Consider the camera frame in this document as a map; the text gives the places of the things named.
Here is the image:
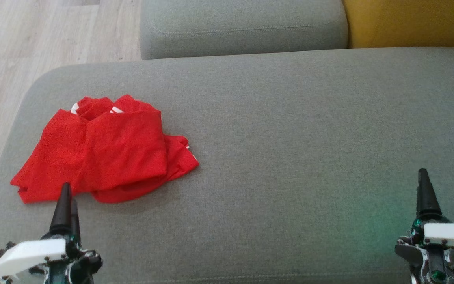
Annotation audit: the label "plain red garment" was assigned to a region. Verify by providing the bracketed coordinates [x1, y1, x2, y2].
[10, 108, 168, 204]

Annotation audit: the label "red white basketball shorts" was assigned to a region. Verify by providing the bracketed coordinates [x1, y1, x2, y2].
[71, 94, 200, 204]

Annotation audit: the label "yellow sofa backrest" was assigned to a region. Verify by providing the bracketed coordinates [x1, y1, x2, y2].
[342, 0, 454, 49]

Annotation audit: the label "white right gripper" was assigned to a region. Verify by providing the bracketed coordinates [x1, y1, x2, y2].
[394, 168, 454, 284]

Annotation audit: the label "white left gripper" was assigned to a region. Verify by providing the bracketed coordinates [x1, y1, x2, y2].
[0, 182, 103, 284]

